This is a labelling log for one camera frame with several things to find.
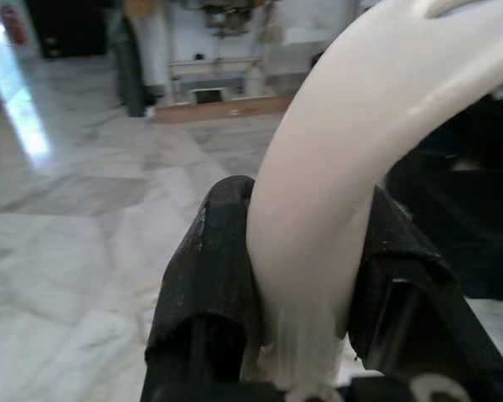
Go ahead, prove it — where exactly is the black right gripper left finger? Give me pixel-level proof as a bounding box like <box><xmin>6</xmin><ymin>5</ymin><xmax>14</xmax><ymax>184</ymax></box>
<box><xmin>140</xmin><ymin>174</ymin><xmax>266</xmax><ymax>402</ymax></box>

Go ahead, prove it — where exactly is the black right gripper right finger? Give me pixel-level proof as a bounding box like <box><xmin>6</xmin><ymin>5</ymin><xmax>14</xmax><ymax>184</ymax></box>
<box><xmin>346</xmin><ymin>183</ymin><xmax>503</xmax><ymax>402</ymax></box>

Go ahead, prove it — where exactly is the cream long-handled dustpan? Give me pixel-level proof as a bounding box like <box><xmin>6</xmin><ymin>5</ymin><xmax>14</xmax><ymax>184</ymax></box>
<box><xmin>246</xmin><ymin>0</ymin><xmax>503</xmax><ymax>402</ymax></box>

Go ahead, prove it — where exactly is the black storage box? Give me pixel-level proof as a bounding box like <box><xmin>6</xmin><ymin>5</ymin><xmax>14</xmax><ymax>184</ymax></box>
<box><xmin>396</xmin><ymin>150</ymin><xmax>503</xmax><ymax>301</ymax></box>

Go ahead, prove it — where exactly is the wooden sewing workbench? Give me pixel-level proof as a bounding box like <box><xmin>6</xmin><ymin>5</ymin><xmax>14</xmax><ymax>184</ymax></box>
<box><xmin>142</xmin><ymin>0</ymin><xmax>332</xmax><ymax>106</ymax></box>

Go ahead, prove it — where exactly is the dark green rolled mat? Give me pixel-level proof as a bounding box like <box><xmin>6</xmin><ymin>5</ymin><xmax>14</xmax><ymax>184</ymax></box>
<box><xmin>116</xmin><ymin>16</ymin><xmax>156</xmax><ymax>118</ymax></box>

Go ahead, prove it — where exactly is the grey sewing machine motor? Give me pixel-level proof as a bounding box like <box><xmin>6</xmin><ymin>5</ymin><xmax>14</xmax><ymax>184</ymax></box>
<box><xmin>200</xmin><ymin>0</ymin><xmax>252</xmax><ymax>39</ymax></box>

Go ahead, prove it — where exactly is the black cabinet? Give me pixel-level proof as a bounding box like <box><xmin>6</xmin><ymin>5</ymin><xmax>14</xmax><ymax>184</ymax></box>
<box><xmin>24</xmin><ymin>0</ymin><xmax>110</xmax><ymax>59</ymax></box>

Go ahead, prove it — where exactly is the red fire extinguisher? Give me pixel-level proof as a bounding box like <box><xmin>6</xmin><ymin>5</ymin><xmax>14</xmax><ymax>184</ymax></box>
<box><xmin>3</xmin><ymin>6</ymin><xmax>29</xmax><ymax>45</ymax></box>

